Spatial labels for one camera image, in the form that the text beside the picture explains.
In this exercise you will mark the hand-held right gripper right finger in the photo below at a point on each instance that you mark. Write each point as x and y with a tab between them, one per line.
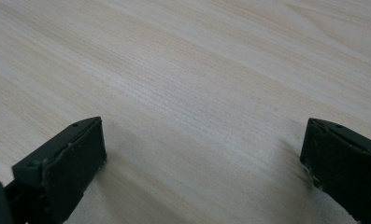
345	161

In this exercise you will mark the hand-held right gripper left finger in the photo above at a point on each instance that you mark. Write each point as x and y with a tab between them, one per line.
66	161

